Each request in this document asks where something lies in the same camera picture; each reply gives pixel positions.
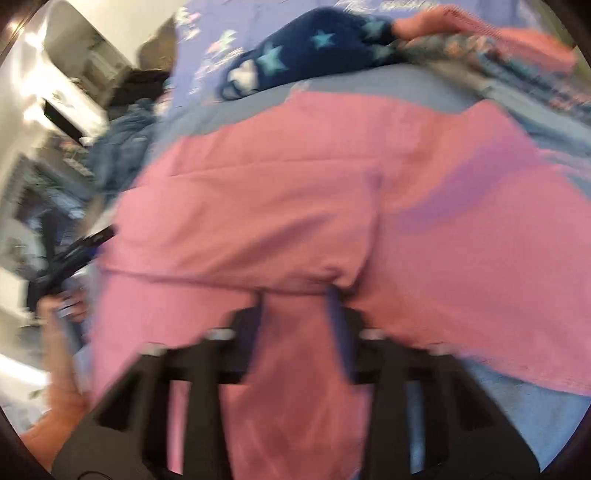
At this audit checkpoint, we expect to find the salmon folded garment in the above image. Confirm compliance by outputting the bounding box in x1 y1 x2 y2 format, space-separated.
392 8 579 70

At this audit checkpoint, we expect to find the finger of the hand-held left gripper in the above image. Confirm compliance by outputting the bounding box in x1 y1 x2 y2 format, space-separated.
59 225 116 274

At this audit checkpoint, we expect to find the person's left forearm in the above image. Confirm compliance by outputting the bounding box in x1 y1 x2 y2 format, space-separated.
19 316 108 472

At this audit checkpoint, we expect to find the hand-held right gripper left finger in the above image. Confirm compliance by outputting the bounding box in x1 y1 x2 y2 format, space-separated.
51 293 264 480

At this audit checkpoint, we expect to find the pink garment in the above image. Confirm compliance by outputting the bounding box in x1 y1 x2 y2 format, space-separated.
88 90 591 480

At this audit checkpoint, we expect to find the blue jacket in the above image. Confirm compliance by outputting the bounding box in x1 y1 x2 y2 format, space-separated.
90 99 160 195

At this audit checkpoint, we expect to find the white cabinet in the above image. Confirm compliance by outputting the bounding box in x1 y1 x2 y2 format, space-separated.
0 0 139 139

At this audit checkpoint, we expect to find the floral folded garment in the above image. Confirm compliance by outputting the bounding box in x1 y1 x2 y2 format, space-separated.
399 36 591 121

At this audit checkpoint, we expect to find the navy star fleece cloth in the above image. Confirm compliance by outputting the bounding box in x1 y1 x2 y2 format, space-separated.
219 7 407 101

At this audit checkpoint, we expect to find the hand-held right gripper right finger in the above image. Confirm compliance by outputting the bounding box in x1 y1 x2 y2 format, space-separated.
325 286 541 480

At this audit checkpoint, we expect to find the person's left hand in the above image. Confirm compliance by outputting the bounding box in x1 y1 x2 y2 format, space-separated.
38 285 89 324

